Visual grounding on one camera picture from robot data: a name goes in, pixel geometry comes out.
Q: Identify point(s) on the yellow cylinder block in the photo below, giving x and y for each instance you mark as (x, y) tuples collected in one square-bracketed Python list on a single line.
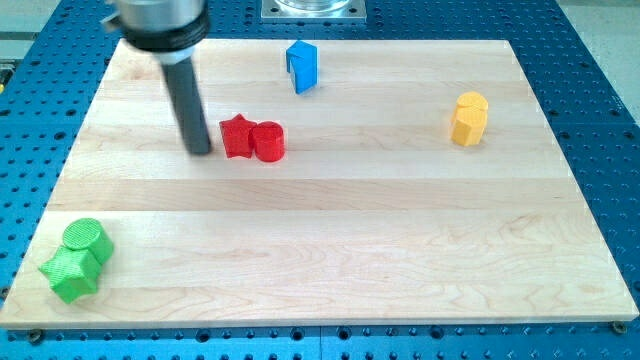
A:
[(472, 99)]

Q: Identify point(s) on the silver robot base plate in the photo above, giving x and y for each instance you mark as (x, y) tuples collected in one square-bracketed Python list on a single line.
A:
[(313, 11)]

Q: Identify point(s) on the green star block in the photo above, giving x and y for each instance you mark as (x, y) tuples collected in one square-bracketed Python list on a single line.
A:
[(72, 273)]

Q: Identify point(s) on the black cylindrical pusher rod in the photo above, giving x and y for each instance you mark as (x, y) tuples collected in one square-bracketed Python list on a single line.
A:
[(181, 83)]

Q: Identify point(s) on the blue perforated metal table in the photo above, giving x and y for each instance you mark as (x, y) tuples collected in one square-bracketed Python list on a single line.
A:
[(51, 90)]

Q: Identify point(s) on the blue cube block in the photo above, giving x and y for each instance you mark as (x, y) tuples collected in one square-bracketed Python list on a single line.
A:
[(304, 77)]

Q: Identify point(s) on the red cylinder block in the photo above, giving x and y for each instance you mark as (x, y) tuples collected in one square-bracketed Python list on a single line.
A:
[(268, 141)]

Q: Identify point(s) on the light wooden board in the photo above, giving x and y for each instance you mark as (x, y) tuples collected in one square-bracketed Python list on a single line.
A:
[(373, 216)]

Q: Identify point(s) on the yellow hexagon block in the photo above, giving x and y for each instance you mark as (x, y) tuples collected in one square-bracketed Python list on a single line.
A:
[(468, 125)]

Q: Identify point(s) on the green cylinder block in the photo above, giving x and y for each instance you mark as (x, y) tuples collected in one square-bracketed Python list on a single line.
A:
[(89, 234)]

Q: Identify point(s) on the red star block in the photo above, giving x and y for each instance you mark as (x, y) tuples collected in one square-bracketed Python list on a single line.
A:
[(236, 136)]

